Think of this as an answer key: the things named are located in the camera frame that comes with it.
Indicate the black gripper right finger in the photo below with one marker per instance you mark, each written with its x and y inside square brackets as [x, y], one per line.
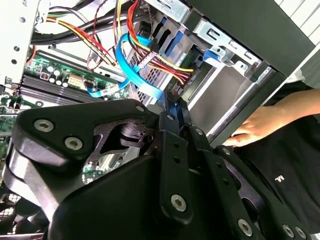
[220, 180]

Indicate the hard disk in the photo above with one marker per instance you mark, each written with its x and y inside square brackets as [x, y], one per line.
[191, 56]

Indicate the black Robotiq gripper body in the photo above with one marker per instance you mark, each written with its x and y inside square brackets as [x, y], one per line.
[120, 205]

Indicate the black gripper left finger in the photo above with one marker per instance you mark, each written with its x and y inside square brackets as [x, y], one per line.
[62, 125]

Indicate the person bare hand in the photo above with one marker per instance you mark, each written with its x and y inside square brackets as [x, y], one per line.
[255, 125]

